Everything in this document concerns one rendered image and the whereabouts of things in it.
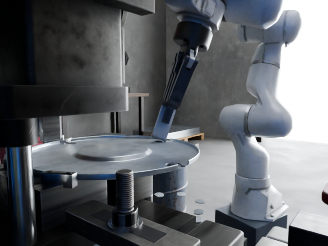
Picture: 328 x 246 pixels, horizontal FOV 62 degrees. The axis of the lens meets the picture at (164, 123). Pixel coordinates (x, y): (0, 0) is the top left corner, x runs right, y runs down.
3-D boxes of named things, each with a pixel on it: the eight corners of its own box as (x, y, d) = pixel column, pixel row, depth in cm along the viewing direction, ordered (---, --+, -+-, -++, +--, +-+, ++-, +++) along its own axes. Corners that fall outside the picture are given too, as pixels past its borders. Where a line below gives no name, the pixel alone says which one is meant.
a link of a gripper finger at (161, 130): (175, 109, 57) (176, 109, 56) (165, 140, 57) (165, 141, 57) (162, 104, 56) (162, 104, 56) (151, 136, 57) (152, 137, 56)
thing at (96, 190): (47, 181, 46) (46, 154, 45) (107, 204, 37) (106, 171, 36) (-14, 198, 39) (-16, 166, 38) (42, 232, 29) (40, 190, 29)
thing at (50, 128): (47, 134, 40) (46, 109, 39) (66, 138, 37) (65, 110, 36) (25, 137, 37) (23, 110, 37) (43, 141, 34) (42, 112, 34)
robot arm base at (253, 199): (255, 194, 116) (256, 162, 115) (298, 210, 101) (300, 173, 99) (217, 207, 104) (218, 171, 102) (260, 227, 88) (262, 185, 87)
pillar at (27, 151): (30, 235, 29) (22, 101, 27) (41, 242, 27) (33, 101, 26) (8, 244, 27) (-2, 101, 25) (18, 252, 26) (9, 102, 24)
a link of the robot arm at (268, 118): (256, 76, 107) (307, 74, 95) (242, 138, 103) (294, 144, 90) (244, 63, 99) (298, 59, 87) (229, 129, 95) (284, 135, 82)
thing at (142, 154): (98, 200, 26) (98, 192, 26) (-16, 156, 44) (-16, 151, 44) (230, 150, 49) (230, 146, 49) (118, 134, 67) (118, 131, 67)
